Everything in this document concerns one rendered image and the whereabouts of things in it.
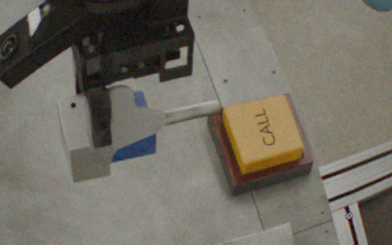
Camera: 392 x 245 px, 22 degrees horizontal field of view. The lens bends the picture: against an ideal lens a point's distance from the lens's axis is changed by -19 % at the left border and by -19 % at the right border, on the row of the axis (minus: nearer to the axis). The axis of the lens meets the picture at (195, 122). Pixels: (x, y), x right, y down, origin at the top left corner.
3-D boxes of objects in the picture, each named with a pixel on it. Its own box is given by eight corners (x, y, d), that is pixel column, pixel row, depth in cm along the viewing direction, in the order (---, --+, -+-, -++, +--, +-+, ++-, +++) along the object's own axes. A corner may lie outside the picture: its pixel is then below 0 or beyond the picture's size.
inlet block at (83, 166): (207, 98, 97) (210, 60, 92) (226, 151, 94) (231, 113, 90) (59, 133, 94) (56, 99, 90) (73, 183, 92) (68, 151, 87)
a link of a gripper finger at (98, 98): (118, 158, 83) (108, 67, 77) (98, 162, 83) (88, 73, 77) (102, 114, 86) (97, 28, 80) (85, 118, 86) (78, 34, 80)
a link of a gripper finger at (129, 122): (174, 177, 88) (168, 85, 82) (101, 192, 87) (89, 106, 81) (162, 148, 90) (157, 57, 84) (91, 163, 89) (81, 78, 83)
